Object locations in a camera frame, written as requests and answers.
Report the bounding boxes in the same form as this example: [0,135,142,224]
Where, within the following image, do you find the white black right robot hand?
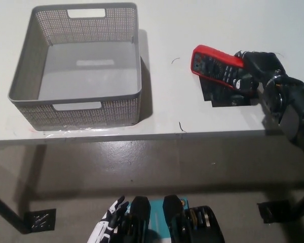
[232,50,287,97]

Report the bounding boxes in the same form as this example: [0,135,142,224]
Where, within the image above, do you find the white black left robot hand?
[87,195,130,243]

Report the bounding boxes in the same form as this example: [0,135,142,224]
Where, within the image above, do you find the red digital multimeter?
[191,45,259,96]

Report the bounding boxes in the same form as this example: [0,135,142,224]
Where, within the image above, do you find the black tape patch on table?
[201,75,259,108]

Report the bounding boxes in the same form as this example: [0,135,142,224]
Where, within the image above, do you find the black floor tape patch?
[24,208,57,233]
[256,199,298,224]

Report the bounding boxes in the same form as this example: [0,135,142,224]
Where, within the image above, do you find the clear tape strip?
[43,126,133,139]

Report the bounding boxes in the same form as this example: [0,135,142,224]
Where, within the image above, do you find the grey perforated plastic basket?
[7,2,143,132]

